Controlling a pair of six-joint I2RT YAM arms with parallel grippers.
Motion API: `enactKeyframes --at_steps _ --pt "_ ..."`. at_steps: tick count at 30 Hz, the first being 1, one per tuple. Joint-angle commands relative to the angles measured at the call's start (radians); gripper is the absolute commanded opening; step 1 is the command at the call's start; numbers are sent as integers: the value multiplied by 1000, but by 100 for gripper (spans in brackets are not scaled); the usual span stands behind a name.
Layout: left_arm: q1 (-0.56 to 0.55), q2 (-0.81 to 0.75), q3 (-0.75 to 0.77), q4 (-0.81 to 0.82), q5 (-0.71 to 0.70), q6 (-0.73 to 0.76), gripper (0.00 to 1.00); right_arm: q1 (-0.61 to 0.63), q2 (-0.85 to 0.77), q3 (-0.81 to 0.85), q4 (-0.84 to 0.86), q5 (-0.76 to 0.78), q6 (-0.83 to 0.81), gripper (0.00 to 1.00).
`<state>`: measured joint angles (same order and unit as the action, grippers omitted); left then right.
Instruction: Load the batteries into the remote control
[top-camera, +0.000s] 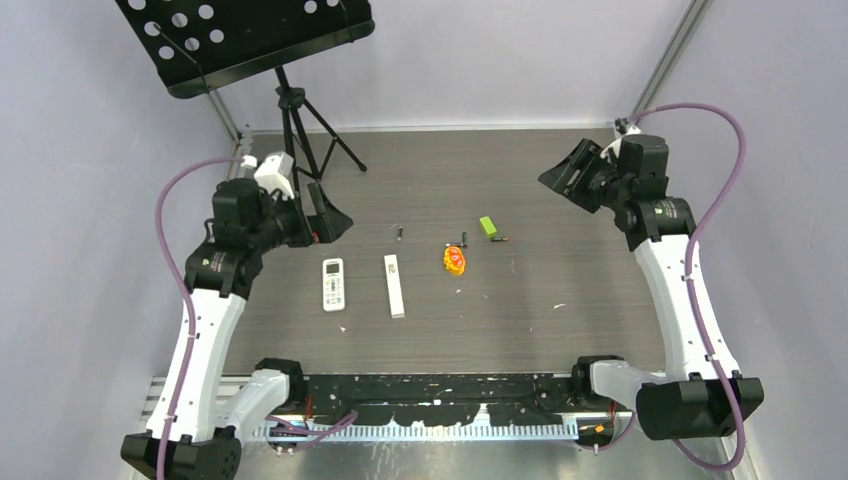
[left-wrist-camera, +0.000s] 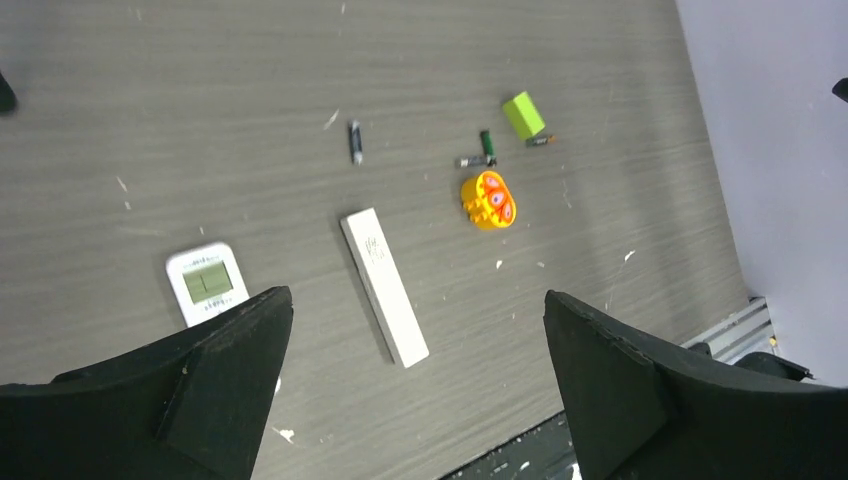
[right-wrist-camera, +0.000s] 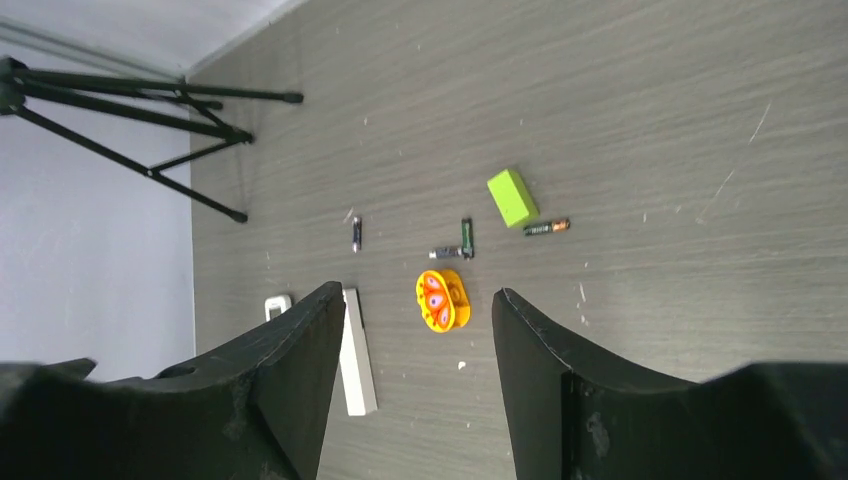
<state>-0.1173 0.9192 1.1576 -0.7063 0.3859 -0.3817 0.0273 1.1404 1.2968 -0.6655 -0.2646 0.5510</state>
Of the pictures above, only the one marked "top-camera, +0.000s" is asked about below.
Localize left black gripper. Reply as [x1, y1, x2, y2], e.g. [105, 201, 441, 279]
[249, 182, 351, 254]

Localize orange yellow toy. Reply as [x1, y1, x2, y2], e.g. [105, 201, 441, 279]
[443, 247, 467, 276]

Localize green rectangular block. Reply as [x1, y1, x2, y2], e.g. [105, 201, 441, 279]
[479, 216, 498, 239]

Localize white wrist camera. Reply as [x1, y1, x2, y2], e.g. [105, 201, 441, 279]
[253, 152, 295, 200]
[614, 117, 642, 140]

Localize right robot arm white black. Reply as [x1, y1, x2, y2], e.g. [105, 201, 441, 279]
[538, 134, 764, 440]

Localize white air conditioner remote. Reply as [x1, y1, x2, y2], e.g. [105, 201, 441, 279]
[321, 258, 346, 312]

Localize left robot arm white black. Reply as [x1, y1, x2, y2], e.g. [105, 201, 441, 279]
[120, 178, 354, 479]

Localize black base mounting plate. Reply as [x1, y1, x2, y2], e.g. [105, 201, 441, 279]
[254, 372, 637, 429]

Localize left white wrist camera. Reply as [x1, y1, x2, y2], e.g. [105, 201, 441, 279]
[253, 152, 295, 200]

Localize long white remote control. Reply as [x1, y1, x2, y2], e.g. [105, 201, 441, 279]
[384, 254, 405, 319]

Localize black music stand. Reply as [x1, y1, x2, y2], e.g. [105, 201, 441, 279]
[116, 0, 375, 180]

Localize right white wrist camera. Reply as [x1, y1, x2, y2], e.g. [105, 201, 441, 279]
[614, 117, 642, 140]

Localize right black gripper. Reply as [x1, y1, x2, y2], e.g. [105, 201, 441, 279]
[537, 138, 629, 214]

